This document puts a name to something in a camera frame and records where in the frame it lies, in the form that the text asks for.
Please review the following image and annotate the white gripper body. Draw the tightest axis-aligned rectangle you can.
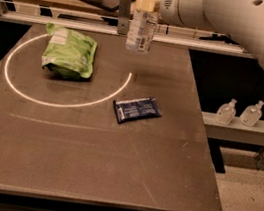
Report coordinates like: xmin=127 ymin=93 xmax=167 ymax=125
xmin=156 ymin=0 xmax=207 ymax=31

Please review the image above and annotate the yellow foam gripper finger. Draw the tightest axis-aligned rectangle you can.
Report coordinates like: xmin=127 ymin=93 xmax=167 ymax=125
xmin=135 ymin=0 xmax=161 ymax=13

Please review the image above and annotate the blue labelled plastic bottle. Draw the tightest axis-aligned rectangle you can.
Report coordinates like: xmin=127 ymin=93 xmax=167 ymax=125
xmin=125 ymin=9 xmax=160 ymax=53

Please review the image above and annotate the left clear sanitizer bottle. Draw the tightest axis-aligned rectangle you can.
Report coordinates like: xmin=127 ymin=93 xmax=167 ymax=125
xmin=215 ymin=99 xmax=237 ymax=125

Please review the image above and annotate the clear sanitizer bottle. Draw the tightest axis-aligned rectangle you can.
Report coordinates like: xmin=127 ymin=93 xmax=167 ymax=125
xmin=239 ymin=101 xmax=264 ymax=127
xmin=215 ymin=99 xmax=237 ymax=125

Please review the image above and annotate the right clear sanitizer bottle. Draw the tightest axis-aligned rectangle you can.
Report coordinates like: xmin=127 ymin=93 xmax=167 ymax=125
xmin=239 ymin=101 xmax=264 ymax=127

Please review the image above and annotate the green snack bag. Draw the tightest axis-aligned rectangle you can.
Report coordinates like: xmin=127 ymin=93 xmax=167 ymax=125
xmin=41 ymin=23 xmax=97 ymax=81

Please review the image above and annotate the dark blue tissue packet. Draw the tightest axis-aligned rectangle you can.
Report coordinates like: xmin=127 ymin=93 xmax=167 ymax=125
xmin=113 ymin=97 xmax=162 ymax=124

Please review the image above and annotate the grey metal shelf beam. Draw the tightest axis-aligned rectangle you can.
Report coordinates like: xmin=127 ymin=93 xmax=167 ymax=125
xmin=202 ymin=112 xmax=264 ymax=146

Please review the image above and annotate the middle metal bracket post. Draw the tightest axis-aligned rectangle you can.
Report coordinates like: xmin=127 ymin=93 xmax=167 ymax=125
xmin=117 ymin=0 xmax=132 ymax=35

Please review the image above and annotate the metal rail frame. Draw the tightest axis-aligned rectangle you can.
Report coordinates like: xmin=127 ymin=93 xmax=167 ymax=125
xmin=0 ymin=11 xmax=253 ymax=59

